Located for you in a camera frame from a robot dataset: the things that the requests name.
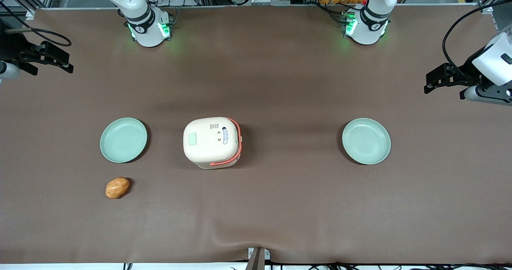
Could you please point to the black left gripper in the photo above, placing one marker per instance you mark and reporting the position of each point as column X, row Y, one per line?
column 466, row 67

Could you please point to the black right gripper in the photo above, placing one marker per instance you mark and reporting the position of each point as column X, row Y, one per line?
column 13, row 48

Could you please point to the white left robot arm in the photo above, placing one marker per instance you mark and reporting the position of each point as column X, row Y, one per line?
column 368, row 24

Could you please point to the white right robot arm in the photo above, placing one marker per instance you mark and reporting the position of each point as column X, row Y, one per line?
column 144, row 26

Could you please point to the pale green round plate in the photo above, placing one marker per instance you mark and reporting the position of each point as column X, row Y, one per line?
column 123, row 140
column 366, row 140

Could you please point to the orange bread roll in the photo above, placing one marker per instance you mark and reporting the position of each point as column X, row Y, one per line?
column 117, row 188

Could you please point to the brown table cloth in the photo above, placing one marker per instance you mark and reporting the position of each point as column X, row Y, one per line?
column 280, row 82

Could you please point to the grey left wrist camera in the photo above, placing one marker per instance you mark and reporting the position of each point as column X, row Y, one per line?
column 482, row 94

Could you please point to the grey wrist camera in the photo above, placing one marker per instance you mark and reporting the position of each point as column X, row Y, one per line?
column 482, row 94
column 8, row 70

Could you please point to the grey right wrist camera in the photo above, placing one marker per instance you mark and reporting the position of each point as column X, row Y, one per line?
column 8, row 70

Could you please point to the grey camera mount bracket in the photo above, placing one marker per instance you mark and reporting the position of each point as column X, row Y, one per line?
column 258, row 258

